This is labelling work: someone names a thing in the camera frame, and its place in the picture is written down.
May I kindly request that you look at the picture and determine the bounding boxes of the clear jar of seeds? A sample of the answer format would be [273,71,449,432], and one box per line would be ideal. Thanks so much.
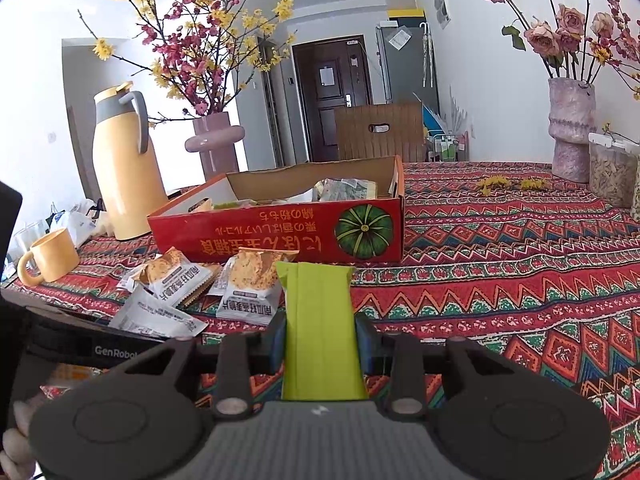
[587,132,640,208]

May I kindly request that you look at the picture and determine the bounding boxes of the dark front door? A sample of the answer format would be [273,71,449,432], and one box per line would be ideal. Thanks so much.
[291,36,373,163]

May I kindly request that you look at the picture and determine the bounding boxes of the red cardboard box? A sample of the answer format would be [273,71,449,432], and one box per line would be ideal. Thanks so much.
[146,155,406,265]

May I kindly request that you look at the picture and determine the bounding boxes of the wire rack with bottles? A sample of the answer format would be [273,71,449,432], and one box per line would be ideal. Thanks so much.
[425,130,471,163]

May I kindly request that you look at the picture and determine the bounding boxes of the dried pink roses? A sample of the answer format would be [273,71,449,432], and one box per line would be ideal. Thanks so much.
[470,0,640,101]

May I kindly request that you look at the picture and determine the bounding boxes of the plain white snack packet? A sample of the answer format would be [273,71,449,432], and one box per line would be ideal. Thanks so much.
[107,285,209,342]

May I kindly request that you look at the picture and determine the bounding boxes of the wooden chair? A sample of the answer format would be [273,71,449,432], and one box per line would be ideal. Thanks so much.
[334,101,426,163]

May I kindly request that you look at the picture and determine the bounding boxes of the clear glass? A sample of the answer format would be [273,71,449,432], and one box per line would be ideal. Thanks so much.
[14,221,48,261]

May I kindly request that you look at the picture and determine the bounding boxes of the white plastic bag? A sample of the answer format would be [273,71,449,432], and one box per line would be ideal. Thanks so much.
[47,200,101,246]

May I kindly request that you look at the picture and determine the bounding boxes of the grey refrigerator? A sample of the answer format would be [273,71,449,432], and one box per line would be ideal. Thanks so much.
[376,22,441,106]

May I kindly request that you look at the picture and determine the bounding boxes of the pile of snack packets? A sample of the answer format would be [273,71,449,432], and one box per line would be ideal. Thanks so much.
[192,177,381,211]

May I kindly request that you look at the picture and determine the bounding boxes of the fallen yellow flowers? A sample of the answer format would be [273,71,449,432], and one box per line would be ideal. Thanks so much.
[475,175,551,196]

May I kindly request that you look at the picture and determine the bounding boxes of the white crisp packet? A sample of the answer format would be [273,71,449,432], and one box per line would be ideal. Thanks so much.
[127,246,216,307]
[216,247,286,319]

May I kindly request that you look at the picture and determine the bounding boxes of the pink and yellow flower branches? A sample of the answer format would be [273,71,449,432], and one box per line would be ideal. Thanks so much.
[77,0,296,123]

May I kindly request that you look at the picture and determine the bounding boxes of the person's left hand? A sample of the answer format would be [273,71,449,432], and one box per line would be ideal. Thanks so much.
[0,400,38,480]

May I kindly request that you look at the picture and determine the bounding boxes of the orange snack packet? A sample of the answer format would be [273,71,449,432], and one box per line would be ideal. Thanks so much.
[40,364,108,401]

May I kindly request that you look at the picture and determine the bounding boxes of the green snack packet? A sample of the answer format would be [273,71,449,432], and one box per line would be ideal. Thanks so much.
[276,261,368,401]

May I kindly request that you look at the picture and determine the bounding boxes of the yellow thermos jug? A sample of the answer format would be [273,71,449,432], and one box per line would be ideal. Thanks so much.
[92,81,168,241]

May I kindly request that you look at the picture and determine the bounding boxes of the textured pale pink vase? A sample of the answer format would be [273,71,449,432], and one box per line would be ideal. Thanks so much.
[547,77,597,183]

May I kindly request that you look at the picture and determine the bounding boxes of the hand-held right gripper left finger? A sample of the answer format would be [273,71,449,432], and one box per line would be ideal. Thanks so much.
[107,317,288,421]

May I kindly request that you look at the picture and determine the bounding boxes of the pink glass vase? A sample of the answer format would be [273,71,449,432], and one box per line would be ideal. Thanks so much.
[185,111,246,181]

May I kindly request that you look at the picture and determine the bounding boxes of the yellow mug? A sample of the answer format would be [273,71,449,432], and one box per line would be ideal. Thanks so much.
[17,227,81,285]

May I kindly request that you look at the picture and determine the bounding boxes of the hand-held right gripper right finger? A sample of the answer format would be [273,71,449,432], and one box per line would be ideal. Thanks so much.
[354,311,518,421]

